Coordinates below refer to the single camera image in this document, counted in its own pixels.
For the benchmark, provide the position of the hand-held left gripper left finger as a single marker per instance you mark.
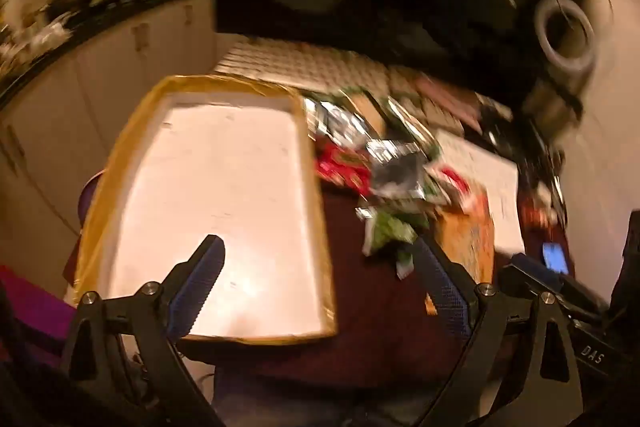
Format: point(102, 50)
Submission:
point(200, 279)

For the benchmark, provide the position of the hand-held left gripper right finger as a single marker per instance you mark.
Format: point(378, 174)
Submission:
point(442, 289)

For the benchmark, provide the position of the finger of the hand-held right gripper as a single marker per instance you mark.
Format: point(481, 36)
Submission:
point(550, 279)

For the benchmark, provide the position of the large orange biscuit packet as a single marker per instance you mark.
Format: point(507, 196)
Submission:
point(465, 242)

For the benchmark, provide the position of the white foam box yellow tape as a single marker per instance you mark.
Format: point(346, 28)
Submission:
point(225, 167)

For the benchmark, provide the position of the phone with lit screen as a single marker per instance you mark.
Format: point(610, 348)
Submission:
point(555, 257)

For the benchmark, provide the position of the white notepad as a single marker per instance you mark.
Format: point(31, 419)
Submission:
point(490, 177)

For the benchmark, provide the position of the purple mesh basket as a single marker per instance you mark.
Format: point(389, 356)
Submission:
point(87, 202)

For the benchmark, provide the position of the magenta cloth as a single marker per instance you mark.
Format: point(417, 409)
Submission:
point(35, 307)

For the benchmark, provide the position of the white kitchen cabinets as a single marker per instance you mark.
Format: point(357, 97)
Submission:
point(100, 82)

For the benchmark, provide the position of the white keyboard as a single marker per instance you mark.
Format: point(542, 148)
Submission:
point(300, 62)

